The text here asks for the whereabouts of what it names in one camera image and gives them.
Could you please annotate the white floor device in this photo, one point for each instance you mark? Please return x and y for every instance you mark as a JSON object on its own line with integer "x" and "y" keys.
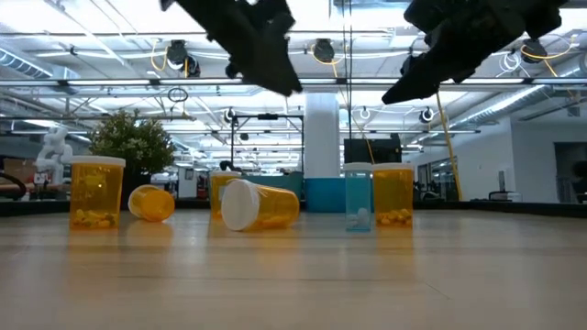
{"x": 503, "y": 181}

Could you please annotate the white robot figure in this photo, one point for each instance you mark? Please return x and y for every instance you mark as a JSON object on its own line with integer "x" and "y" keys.
{"x": 55, "y": 146}

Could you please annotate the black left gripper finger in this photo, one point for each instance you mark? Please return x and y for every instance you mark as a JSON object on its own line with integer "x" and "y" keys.
{"x": 270, "y": 69}

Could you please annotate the black frame rig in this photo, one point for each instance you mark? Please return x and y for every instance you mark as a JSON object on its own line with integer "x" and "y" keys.
{"x": 267, "y": 116}

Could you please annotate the blue plastic bin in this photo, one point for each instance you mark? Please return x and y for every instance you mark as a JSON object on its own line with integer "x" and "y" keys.
{"x": 325, "y": 194}

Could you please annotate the orange pill bottle white cap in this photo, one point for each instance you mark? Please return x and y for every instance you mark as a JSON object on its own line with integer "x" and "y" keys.
{"x": 270, "y": 208}
{"x": 393, "y": 192}
{"x": 96, "y": 192}
{"x": 220, "y": 192}
{"x": 153, "y": 204}

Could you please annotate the potted green plant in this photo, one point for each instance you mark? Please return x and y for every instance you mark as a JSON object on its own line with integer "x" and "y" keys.
{"x": 133, "y": 142}

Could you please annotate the small blue pill bottle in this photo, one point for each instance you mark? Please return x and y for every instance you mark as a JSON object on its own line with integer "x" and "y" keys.
{"x": 358, "y": 197}

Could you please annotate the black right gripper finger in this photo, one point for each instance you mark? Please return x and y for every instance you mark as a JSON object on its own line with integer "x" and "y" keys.
{"x": 435, "y": 69}

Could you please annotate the white round pillar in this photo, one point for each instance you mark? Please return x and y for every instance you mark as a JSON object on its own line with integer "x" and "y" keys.
{"x": 322, "y": 137}

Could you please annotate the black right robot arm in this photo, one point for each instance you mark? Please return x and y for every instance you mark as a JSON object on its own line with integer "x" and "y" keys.
{"x": 546, "y": 14}

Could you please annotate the black aluminium table frame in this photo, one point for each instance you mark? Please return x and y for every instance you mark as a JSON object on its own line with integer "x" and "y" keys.
{"x": 481, "y": 207}

